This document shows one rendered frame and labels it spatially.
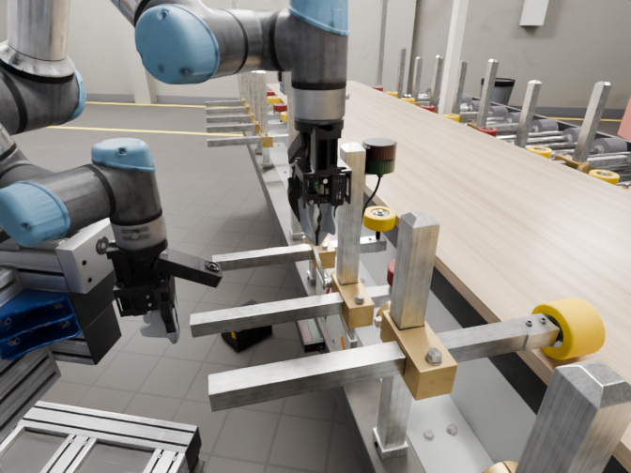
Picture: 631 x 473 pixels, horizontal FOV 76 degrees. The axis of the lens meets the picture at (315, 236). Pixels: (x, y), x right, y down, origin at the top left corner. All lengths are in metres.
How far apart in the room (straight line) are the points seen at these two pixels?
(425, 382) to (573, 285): 0.44
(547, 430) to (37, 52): 0.87
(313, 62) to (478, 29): 6.70
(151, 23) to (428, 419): 0.81
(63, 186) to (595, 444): 0.57
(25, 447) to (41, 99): 1.06
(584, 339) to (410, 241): 0.29
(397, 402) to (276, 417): 1.06
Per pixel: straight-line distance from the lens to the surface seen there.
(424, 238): 0.49
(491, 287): 0.80
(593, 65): 7.73
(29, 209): 0.55
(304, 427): 1.65
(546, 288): 0.85
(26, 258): 0.85
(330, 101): 0.55
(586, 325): 0.66
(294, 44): 0.55
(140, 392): 1.88
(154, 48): 0.48
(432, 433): 0.89
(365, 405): 0.81
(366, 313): 0.76
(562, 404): 0.34
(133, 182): 0.60
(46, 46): 0.88
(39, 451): 1.57
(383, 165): 0.70
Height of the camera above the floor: 1.33
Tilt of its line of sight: 28 degrees down
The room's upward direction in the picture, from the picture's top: straight up
